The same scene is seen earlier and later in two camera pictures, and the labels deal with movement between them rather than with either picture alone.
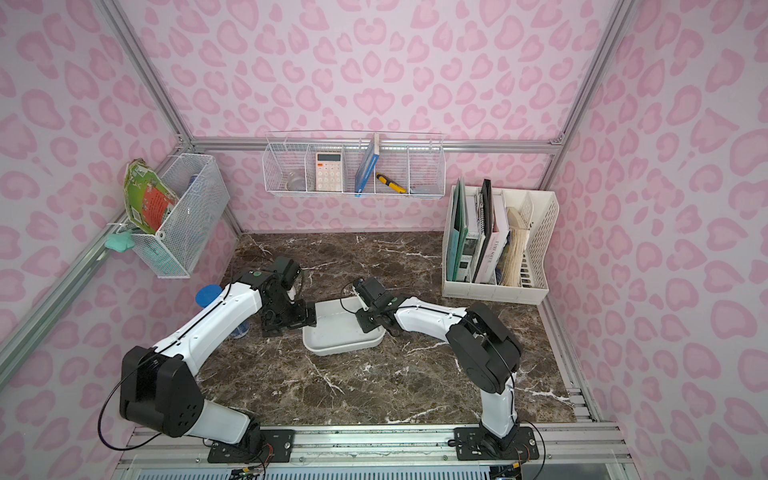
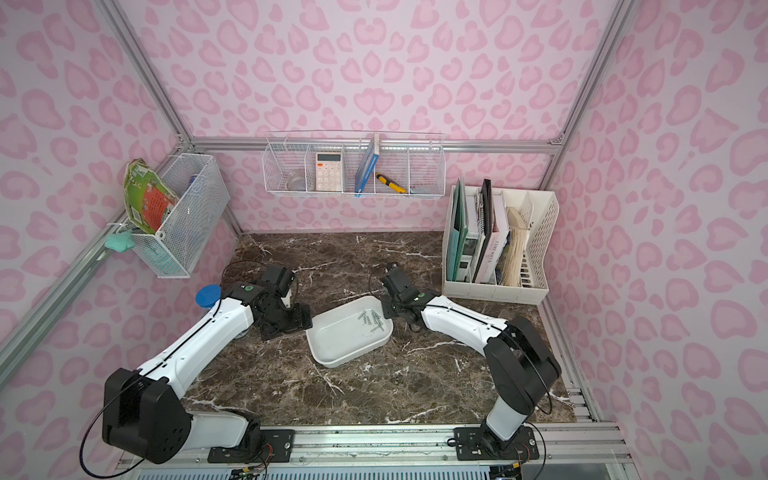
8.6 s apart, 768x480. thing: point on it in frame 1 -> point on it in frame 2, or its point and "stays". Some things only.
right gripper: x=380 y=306 -> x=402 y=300
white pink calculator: x=329 y=171 stays
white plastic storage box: x=338 y=329 stays
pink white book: x=497 y=241 stays
